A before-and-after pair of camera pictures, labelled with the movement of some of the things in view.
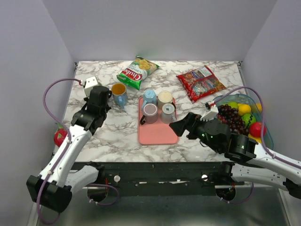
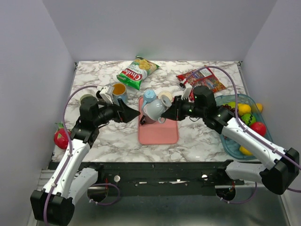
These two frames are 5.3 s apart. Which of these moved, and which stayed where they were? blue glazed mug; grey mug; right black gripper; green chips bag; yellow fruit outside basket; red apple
Moved: right black gripper; grey mug
Stayed: yellow fruit outside basket; blue glazed mug; red apple; green chips bag
